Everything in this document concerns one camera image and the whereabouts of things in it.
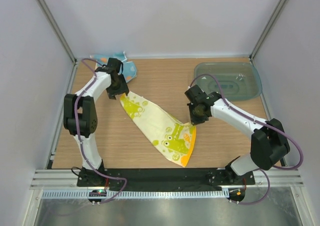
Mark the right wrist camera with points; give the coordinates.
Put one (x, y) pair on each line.
(195, 95)

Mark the right aluminium frame post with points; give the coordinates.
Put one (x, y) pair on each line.
(268, 27)

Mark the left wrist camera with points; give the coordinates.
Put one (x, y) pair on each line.
(114, 65)

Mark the front aluminium rail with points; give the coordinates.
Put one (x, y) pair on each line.
(64, 179)

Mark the yellow green patterned towel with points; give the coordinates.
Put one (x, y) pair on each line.
(172, 138)

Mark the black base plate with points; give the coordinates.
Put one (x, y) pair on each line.
(164, 179)

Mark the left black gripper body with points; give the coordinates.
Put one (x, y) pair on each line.
(118, 88)

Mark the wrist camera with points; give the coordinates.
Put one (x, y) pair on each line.
(195, 95)
(114, 65)

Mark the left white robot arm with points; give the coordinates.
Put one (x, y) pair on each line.
(81, 120)

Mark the aluminium frame post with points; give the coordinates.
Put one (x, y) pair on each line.
(54, 25)
(268, 27)

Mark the white slotted cable duct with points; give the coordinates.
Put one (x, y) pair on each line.
(99, 194)

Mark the clear blue plastic tray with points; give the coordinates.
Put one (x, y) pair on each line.
(239, 81)

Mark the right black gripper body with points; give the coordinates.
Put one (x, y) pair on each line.
(196, 117)

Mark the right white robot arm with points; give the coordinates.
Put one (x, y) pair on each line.
(268, 145)

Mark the blue orange dotted towel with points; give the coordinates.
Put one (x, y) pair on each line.
(129, 70)

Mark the left aluminium frame post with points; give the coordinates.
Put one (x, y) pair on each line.
(54, 25)

